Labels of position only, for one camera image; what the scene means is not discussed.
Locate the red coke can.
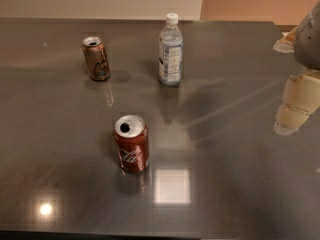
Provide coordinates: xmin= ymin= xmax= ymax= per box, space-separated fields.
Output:
xmin=113 ymin=115 xmax=150 ymax=173

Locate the orange brown soda can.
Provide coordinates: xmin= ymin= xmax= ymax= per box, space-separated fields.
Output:
xmin=82 ymin=36 xmax=111 ymax=81

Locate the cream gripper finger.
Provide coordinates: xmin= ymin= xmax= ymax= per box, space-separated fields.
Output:
xmin=273 ymin=70 xmax=320 ymax=136
xmin=273 ymin=27 xmax=298 ymax=53

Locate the clear blue plastic water bottle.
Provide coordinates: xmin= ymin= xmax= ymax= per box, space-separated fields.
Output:
xmin=158 ymin=13 xmax=183 ymax=86

